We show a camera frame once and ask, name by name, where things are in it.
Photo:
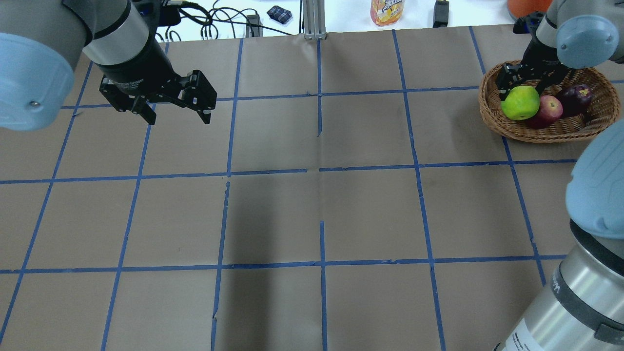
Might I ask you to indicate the black power adapter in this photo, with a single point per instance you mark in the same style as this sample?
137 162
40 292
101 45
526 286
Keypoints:
441 13

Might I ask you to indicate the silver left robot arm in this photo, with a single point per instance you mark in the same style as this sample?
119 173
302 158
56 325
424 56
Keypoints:
41 42

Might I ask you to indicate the green apple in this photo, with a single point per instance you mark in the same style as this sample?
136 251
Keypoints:
522 103

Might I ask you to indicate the dark purple apple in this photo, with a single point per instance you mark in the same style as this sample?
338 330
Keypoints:
575 100

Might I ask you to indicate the dark blue pouch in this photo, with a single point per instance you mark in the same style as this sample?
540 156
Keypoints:
280 14

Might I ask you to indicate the aluminium frame post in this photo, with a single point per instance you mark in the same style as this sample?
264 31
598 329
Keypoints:
313 19

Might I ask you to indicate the woven wicker basket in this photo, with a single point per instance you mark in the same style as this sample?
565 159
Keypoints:
605 109

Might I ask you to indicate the orange bucket grey lid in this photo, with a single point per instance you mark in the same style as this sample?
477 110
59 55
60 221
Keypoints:
521 8

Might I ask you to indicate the yellow oil bottle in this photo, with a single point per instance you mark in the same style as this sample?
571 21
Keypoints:
386 12

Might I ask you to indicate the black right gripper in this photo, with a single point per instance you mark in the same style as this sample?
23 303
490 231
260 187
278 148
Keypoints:
540 52

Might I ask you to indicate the red yellow apple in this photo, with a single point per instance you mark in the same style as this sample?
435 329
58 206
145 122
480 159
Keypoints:
549 112

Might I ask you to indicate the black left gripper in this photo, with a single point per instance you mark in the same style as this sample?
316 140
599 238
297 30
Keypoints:
138 66

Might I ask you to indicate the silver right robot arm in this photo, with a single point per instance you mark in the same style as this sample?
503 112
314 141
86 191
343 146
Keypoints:
581 308

